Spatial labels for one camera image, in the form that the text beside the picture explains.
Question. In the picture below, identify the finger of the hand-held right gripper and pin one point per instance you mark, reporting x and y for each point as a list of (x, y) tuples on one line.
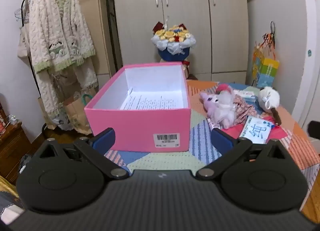
[(315, 128)]

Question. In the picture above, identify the purple plush toy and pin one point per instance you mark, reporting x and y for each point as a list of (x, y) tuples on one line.
[(207, 99)]

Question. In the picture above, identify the round green sticker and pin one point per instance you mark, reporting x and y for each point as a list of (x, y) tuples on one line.
[(309, 53)]

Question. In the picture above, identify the patchwork tablecloth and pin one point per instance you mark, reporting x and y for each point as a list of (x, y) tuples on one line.
[(200, 136)]

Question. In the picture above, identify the wooden cabinet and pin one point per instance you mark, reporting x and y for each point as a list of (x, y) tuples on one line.
[(12, 151)]

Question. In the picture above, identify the colourful gift bag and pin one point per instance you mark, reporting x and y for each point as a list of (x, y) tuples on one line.
[(266, 70)]

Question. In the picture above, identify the blue white tissue packs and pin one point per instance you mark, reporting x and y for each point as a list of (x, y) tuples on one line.
[(246, 94)]

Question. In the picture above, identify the printed paper sheet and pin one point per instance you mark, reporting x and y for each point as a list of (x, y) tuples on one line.
[(150, 101)]

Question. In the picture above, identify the floral cloth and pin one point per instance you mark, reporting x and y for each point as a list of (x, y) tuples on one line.
[(243, 109)]

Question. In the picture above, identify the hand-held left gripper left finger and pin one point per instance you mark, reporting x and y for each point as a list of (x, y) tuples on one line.
[(105, 139)]

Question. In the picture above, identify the pink strawberry plush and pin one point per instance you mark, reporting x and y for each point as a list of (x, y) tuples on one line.
[(222, 87)]

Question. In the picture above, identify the pink cardboard box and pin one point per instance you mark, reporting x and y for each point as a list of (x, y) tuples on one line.
[(140, 126)]

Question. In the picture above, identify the white knit cardigan green trim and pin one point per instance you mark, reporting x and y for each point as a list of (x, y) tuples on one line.
[(60, 25)]

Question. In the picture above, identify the flower bouquet in blue wrap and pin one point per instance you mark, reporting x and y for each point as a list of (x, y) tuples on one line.
[(172, 38)]

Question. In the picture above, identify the beige tote bag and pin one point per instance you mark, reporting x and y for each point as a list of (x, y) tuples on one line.
[(23, 45)]

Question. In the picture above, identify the beige wardrobe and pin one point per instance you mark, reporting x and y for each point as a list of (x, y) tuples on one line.
[(225, 33)]

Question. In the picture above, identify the white plush ball brown tail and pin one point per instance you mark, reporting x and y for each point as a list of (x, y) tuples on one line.
[(268, 97)]

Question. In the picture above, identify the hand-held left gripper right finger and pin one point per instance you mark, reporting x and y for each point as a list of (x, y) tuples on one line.
[(220, 139)]

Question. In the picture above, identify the orange ribbon ornament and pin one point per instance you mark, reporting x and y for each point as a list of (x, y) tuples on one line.
[(270, 37)]

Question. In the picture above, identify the cream jar with red ribbon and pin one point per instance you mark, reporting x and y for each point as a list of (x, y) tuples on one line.
[(186, 70)]

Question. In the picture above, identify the white door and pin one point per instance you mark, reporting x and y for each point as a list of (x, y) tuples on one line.
[(308, 83)]

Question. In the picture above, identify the white knit pants green trim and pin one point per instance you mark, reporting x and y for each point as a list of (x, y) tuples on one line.
[(67, 80)]

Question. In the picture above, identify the white tissue packet blue print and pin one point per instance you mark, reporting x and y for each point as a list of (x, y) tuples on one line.
[(255, 131)]

